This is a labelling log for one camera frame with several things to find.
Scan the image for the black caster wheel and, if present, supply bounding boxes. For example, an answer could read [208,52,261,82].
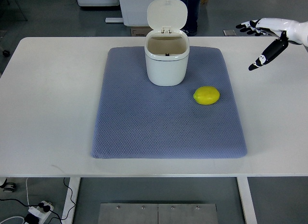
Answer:
[2,50,10,57]

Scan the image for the person legs dark trousers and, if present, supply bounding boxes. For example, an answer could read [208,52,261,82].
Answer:
[181,0,201,36]

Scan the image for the yellow lemon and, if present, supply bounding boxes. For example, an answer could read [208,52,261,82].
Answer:
[193,86,220,105]

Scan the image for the white power strip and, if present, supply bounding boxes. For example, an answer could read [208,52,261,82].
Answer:
[28,201,54,224]

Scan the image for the black power cable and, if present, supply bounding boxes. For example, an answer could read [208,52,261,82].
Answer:
[0,177,77,224]

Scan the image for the white trash bin open lid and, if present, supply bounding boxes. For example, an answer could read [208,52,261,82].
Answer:
[144,0,190,86]

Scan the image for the blue textured mat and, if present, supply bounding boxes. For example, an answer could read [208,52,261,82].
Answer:
[91,46,247,159]

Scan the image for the white right table leg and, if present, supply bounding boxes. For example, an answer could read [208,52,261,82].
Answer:
[237,176,257,224]

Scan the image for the cardboard box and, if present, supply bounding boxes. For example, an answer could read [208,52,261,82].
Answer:
[130,26,152,37]

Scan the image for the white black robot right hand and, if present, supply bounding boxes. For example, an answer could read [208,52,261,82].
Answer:
[236,18,308,71]

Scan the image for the white cabinet base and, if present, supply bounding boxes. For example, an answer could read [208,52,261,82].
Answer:
[105,0,154,26]

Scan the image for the grey floor socket cover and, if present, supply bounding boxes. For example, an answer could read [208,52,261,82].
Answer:
[223,29,236,37]

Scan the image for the white cable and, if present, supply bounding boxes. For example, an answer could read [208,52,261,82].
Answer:
[0,177,32,224]

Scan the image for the grey caster wheel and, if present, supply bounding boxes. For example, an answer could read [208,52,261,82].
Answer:
[0,177,16,193]

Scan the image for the metal floor plate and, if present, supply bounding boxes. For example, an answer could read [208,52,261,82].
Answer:
[98,203,218,224]

